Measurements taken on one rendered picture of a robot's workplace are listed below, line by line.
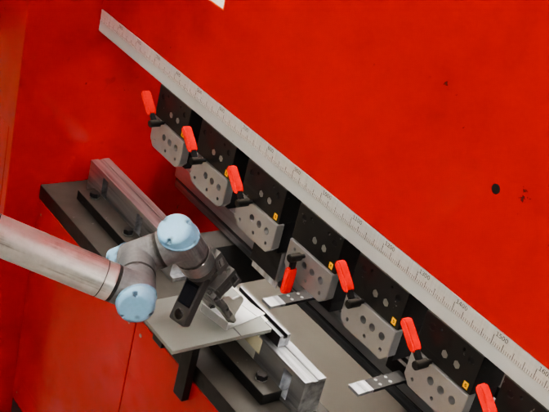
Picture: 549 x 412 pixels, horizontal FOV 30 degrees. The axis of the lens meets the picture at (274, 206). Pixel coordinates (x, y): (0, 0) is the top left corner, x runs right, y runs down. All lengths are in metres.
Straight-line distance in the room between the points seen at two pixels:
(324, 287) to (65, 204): 1.03
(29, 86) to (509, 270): 1.53
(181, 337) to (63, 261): 0.42
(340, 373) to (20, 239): 2.29
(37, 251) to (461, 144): 0.78
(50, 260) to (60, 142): 1.07
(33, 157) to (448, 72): 1.46
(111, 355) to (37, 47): 0.83
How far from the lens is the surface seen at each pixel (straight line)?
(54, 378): 3.10
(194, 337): 2.25
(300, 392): 2.28
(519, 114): 1.71
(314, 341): 4.14
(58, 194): 2.96
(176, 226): 2.03
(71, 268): 1.93
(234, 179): 2.27
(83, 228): 2.81
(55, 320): 3.03
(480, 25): 1.77
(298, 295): 2.47
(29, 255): 1.92
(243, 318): 2.34
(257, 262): 2.35
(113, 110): 2.99
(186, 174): 3.01
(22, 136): 2.90
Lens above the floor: 2.29
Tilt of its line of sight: 27 degrees down
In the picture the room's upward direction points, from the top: 14 degrees clockwise
